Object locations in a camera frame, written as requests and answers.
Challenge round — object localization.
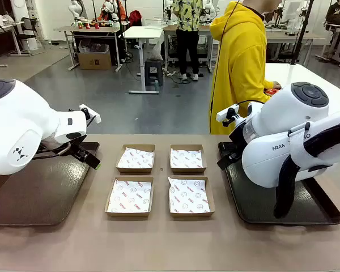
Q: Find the grey table with toys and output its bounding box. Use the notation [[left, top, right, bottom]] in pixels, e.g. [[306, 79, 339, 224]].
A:
[[53, 25, 122, 71]]

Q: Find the kraft paper box with liner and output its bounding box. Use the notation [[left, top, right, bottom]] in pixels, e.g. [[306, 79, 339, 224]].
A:
[[115, 144, 156, 174], [167, 176, 216, 219], [104, 176, 155, 218], [169, 144, 207, 174]]

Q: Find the black plastic stool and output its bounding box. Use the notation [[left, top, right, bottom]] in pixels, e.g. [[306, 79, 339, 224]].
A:
[[144, 59, 164, 87]]

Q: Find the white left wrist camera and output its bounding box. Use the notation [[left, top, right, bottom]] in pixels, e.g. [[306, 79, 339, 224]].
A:
[[79, 104, 102, 124]]

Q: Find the white height-adjustable desk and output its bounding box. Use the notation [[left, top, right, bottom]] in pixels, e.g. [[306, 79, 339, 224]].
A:
[[123, 25, 165, 95]]

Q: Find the person's right forearm yellow sleeve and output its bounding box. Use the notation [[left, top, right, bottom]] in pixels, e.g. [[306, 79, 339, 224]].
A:
[[254, 79, 274, 91]]

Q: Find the cardboard box on floor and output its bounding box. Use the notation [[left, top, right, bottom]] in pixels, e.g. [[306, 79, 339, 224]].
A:
[[78, 50, 113, 71]]

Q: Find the brown plastic serving tray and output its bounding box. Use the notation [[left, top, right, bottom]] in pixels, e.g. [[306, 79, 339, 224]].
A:
[[0, 141, 100, 227]]

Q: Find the black tripod pole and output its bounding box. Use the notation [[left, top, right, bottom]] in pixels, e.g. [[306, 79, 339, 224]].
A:
[[290, 0, 314, 65]]

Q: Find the person in black sweater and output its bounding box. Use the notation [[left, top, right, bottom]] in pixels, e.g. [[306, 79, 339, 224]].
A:
[[325, 0, 340, 26]]

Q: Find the person in floral shirt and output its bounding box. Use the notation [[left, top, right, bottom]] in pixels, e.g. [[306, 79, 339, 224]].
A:
[[172, 0, 201, 82]]

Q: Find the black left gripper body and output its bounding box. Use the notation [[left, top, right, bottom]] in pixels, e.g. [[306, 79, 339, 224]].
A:
[[69, 141, 88, 162]]

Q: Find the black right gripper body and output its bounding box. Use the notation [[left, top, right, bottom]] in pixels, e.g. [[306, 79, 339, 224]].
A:
[[228, 127, 246, 159]]

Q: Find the red bag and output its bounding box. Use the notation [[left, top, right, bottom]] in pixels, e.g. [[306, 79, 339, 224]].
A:
[[129, 10, 142, 27]]

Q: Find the black office chair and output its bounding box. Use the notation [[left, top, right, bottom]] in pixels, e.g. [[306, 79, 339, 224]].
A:
[[16, 16, 46, 56]]

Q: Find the large white table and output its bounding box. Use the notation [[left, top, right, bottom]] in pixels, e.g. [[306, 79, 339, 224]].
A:
[[265, 62, 340, 117]]

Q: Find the person in yellow hoodie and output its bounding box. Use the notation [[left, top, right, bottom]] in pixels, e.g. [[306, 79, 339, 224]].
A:
[[209, 0, 283, 135]]

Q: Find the black plastic serving tray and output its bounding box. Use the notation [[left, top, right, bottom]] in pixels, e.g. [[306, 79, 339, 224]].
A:
[[217, 141, 340, 226]]

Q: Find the white side desk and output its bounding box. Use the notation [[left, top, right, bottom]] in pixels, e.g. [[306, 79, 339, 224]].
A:
[[0, 21, 25, 69]]

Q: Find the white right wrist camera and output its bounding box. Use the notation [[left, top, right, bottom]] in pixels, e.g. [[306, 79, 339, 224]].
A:
[[216, 104, 240, 122]]

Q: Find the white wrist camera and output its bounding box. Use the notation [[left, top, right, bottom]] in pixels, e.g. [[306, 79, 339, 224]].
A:
[[216, 104, 240, 122], [79, 104, 102, 124]]

